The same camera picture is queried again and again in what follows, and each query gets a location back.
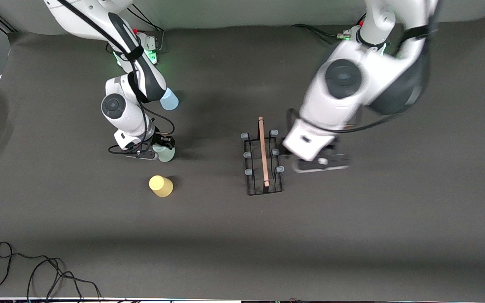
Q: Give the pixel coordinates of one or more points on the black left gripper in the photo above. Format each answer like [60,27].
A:
[334,148]

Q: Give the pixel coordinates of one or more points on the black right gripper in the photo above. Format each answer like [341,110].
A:
[161,140]

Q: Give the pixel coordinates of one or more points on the pale green plastic cup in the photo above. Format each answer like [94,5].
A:
[166,155]

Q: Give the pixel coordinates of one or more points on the yellow plastic cup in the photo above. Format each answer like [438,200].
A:
[161,186]

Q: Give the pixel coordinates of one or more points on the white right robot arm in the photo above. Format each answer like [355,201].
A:
[120,113]

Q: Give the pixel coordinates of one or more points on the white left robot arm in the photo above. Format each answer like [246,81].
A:
[352,80]

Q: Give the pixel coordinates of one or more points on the pale blue plastic cup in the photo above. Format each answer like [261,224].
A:
[171,102]

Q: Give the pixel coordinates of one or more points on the dark grey table mat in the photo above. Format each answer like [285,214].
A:
[310,231]

